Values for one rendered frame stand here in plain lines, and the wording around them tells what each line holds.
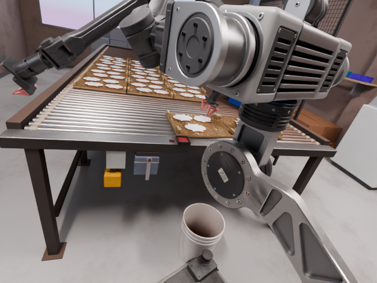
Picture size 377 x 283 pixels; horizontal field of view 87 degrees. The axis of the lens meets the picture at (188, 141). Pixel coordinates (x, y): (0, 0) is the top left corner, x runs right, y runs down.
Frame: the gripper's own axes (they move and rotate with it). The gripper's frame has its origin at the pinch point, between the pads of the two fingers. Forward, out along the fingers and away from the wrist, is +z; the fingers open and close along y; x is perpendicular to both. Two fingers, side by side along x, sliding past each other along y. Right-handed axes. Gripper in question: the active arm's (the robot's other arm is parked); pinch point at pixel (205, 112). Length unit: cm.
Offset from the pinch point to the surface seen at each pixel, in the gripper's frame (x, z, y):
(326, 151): -93, -15, -26
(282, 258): -105, 75, -53
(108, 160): 47, 42, -15
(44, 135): 78, 39, -10
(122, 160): 40, 40, -16
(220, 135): -12.8, 7.5, -9.8
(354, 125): -291, -57, 72
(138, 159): 33, 35, -19
